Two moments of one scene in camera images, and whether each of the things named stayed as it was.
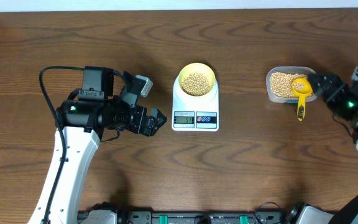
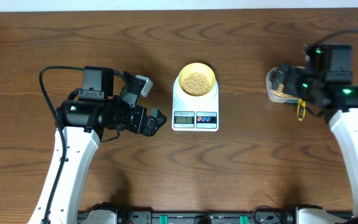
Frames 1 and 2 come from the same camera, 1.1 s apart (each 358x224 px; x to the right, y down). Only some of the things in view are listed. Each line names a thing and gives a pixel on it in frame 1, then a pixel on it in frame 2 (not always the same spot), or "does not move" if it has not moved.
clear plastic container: [294, 70] does not move
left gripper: [147, 127] does not move
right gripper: [324, 87] -> [294, 73]
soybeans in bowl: [196, 84] does not move
